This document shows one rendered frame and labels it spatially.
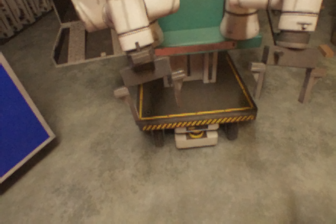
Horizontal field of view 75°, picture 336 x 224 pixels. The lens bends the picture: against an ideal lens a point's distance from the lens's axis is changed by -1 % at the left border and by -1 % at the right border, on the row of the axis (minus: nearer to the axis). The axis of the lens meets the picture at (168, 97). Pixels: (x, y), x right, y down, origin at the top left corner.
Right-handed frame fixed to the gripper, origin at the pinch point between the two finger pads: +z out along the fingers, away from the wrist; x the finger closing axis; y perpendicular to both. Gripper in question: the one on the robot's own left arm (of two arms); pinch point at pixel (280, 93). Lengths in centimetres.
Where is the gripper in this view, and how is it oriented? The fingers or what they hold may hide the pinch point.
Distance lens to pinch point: 71.5
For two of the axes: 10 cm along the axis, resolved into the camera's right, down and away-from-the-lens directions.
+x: 9.9, 0.9, -0.6
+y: -0.8, 3.0, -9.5
